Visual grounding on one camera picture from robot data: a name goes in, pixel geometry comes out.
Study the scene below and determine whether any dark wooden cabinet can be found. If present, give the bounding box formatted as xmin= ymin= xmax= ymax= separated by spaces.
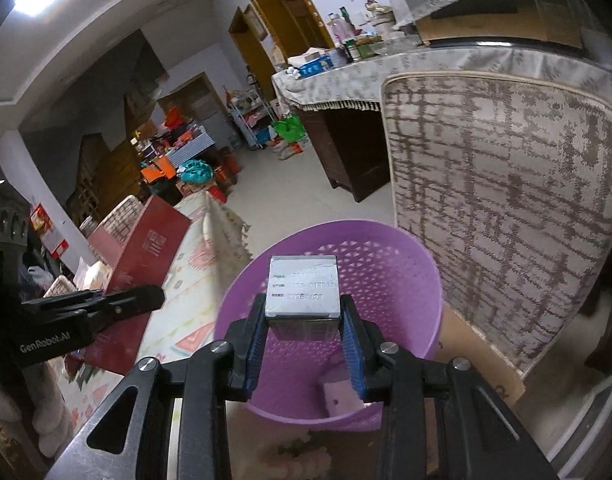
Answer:
xmin=300 ymin=105 xmax=393 ymax=204

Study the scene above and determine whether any striped cloth covered table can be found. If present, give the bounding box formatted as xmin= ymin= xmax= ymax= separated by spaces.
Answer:
xmin=166 ymin=131 xmax=217 ymax=167

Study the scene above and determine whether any grey cardboard box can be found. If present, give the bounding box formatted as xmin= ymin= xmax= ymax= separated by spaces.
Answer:
xmin=266 ymin=255 xmax=343 ymax=343

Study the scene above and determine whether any purple plastic basket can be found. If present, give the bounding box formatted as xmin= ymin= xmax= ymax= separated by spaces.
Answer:
xmin=213 ymin=219 xmax=444 ymax=433

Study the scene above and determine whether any chair with grey woven cover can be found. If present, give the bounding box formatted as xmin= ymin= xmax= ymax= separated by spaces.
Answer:
xmin=381 ymin=72 xmax=612 ymax=381

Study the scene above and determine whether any brown cardboard sheet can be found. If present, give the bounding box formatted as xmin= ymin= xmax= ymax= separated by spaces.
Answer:
xmin=432 ymin=304 xmax=527 ymax=413

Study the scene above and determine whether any orange box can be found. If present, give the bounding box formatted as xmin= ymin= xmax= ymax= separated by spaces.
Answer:
xmin=141 ymin=157 xmax=177 ymax=181

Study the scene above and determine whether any green bag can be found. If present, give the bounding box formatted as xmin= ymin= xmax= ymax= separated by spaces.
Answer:
xmin=272 ymin=116 xmax=305 ymax=144

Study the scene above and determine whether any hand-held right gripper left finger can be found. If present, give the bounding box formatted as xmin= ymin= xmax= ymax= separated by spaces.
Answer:
xmin=51 ymin=292 xmax=269 ymax=480

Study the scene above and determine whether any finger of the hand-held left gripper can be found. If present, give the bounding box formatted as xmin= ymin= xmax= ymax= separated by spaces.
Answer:
xmin=88 ymin=310 xmax=142 ymax=347
xmin=21 ymin=284 xmax=165 ymax=315

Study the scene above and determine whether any teal mesh food cover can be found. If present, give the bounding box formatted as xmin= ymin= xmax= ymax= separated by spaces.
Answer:
xmin=180 ymin=159 xmax=215 ymax=184

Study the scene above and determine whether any cloth covered side cabinet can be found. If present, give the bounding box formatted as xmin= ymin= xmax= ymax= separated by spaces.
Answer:
xmin=271 ymin=42 xmax=612 ymax=113

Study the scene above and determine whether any blue tissue pack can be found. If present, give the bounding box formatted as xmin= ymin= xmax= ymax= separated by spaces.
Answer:
xmin=296 ymin=55 xmax=337 ymax=77

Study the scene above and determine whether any flat red gift box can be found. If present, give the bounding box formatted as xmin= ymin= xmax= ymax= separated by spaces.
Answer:
xmin=83 ymin=195 xmax=191 ymax=376

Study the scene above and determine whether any cream woven chair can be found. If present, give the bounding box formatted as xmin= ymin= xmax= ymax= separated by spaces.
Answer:
xmin=88 ymin=195 xmax=148 ymax=247
xmin=43 ymin=275 xmax=80 ymax=302

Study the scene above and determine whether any white shelf rack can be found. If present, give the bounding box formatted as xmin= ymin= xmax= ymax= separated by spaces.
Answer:
xmin=229 ymin=91 xmax=267 ymax=151

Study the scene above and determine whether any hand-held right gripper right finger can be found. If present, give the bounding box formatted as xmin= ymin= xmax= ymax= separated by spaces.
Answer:
xmin=338 ymin=295 xmax=559 ymax=480

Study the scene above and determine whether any red white wall calendar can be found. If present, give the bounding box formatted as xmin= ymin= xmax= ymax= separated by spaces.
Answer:
xmin=30 ymin=202 xmax=70 ymax=259

